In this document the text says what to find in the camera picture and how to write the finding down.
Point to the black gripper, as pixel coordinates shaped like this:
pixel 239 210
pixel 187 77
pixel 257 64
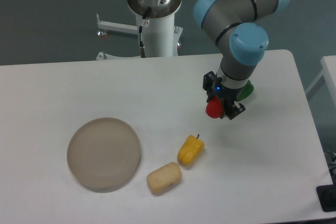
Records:
pixel 228 97

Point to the red pepper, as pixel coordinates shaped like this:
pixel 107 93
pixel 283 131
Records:
pixel 214 108

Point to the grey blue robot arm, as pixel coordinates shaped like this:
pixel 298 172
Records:
pixel 230 24

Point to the green pepper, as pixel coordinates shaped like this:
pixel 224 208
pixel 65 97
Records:
pixel 246 91

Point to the yellow pepper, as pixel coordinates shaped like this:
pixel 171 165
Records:
pixel 190 150

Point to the beige bread loaf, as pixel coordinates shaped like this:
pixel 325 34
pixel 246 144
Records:
pixel 164 177

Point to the white side table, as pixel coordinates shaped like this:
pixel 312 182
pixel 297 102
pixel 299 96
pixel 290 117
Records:
pixel 325 76

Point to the round beige plate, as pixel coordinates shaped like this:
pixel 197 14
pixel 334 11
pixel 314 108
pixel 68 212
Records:
pixel 103 154

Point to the black box at table edge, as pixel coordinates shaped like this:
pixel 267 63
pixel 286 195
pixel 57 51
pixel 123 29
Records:
pixel 326 195

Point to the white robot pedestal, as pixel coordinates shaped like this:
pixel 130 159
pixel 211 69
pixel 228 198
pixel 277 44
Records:
pixel 158 36

